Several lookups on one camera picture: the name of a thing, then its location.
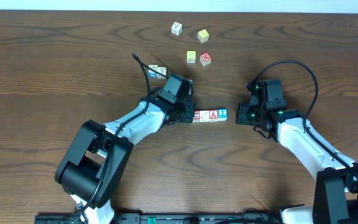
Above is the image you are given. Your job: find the red letter U block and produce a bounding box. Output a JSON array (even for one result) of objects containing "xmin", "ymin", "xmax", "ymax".
[{"xmin": 192, "ymin": 111, "xmax": 200, "ymax": 123}]

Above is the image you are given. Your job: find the white airplane block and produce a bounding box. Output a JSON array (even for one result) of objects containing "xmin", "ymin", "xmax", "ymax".
[{"xmin": 200, "ymin": 110, "xmax": 210, "ymax": 123}]

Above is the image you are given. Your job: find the red letter A block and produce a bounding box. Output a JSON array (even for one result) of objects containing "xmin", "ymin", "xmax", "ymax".
[{"xmin": 208, "ymin": 110, "xmax": 219, "ymax": 122}]

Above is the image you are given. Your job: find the blue letter block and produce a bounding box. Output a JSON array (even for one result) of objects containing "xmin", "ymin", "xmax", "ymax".
[{"xmin": 218, "ymin": 108, "xmax": 228, "ymax": 121}]

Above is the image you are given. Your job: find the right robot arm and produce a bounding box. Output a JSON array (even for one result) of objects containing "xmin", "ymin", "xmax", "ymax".
[{"xmin": 236, "ymin": 80, "xmax": 358, "ymax": 223}]

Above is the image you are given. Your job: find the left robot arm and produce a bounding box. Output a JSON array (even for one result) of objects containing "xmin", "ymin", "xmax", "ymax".
[{"xmin": 55, "ymin": 74, "xmax": 195, "ymax": 223}]

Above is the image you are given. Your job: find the plain hand sign block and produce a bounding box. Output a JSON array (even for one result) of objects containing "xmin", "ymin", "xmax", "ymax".
[{"xmin": 157, "ymin": 67, "xmax": 167, "ymax": 78}]

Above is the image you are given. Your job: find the blue X side block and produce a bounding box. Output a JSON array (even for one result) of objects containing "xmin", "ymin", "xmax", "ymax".
[{"xmin": 149, "ymin": 64, "xmax": 158, "ymax": 78}]

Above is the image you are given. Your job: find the yellow block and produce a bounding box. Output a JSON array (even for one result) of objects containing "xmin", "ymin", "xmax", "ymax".
[
  {"xmin": 186, "ymin": 50, "xmax": 196, "ymax": 63},
  {"xmin": 198, "ymin": 29, "xmax": 209, "ymax": 43}
]

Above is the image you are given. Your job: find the red letter M block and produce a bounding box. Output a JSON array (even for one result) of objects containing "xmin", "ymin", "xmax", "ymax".
[{"xmin": 200, "ymin": 52, "xmax": 212, "ymax": 66}]

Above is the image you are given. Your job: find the yellow top block far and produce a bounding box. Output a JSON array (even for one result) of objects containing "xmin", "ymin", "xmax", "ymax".
[{"xmin": 198, "ymin": 29, "xmax": 209, "ymax": 43}]

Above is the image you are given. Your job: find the white block top far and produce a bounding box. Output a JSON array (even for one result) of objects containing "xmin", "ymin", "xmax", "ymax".
[{"xmin": 171, "ymin": 22, "xmax": 183, "ymax": 35}]

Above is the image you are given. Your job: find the right black cable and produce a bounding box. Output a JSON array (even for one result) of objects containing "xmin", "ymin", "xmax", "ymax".
[{"xmin": 249, "ymin": 60, "xmax": 358, "ymax": 212}]

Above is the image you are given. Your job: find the black cable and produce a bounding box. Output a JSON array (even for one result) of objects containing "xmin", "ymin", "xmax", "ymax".
[
  {"xmin": 76, "ymin": 53, "xmax": 170, "ymax": 215},
  {"xmin": 249, "ymin": 60, "xmax": 358, "ymax": 212}
]

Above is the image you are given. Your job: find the left black cable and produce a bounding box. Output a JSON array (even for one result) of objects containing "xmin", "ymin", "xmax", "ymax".
[{"xmin": 76, "ymin": 53, "xmax": 170, "ymax": 215}]

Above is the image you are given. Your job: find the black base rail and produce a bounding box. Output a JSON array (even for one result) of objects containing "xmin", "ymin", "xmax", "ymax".
[{"xmin": 34, "ymin": 212, "xmax": 283, "ymax": 224}]

